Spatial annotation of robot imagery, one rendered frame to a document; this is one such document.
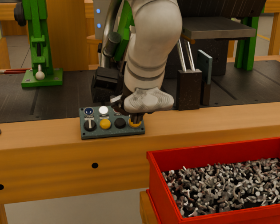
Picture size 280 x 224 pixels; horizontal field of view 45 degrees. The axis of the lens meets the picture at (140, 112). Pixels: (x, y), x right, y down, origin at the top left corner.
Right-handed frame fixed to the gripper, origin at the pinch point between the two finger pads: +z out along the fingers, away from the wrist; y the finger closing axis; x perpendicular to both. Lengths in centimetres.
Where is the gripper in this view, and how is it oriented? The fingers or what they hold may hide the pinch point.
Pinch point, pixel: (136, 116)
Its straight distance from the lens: 77.5
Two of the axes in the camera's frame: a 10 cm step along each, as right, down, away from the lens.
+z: -1.0, 5.2, 8.5
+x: 1.5, 8.5, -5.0
